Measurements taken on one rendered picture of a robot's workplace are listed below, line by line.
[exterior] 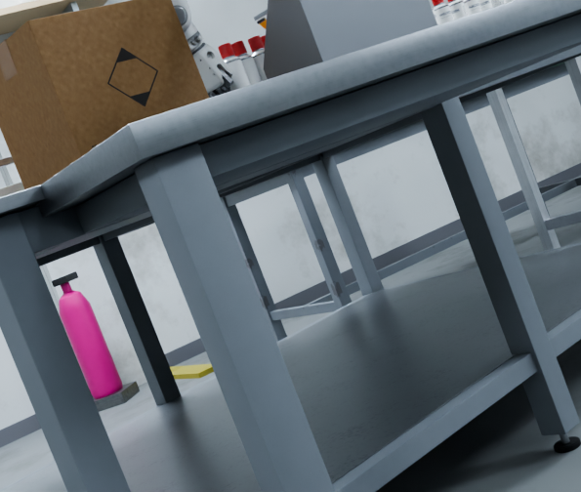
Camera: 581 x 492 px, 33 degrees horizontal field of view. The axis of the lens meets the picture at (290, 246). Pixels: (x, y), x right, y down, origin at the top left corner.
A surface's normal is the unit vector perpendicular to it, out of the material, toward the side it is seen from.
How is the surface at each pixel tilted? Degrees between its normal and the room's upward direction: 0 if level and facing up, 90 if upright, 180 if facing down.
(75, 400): 90
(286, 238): 90
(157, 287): 90
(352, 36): 90
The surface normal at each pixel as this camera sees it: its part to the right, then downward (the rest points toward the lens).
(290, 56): -0.80, 0.34
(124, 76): 0.61, -0.18
